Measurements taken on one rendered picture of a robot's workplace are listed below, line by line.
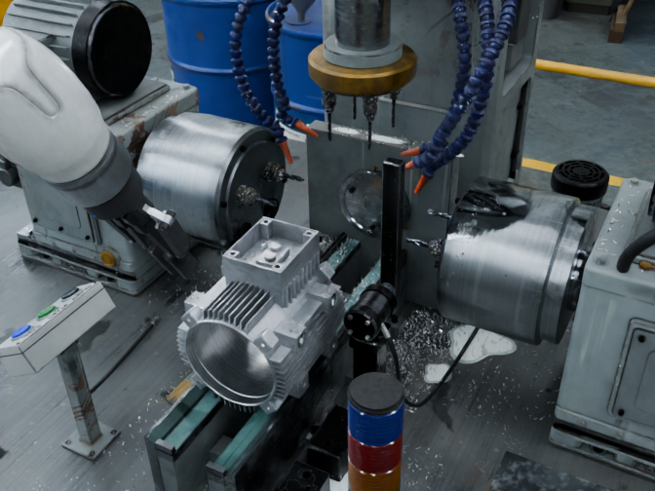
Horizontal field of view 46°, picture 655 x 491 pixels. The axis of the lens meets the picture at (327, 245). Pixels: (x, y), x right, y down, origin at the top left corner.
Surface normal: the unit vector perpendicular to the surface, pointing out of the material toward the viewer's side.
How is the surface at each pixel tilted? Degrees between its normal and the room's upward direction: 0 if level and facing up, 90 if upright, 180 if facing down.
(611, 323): 89
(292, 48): 90
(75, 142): 99
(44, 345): 62
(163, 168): 55
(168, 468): 90
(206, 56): 80
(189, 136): 21
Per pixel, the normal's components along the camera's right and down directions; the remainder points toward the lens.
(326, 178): -0.47, 0.50
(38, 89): 0.74, 0.25
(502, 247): -0.36, -0.19
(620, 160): -0.02, -0.82
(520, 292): -0.46, 0.31
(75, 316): 0.76, -0.17
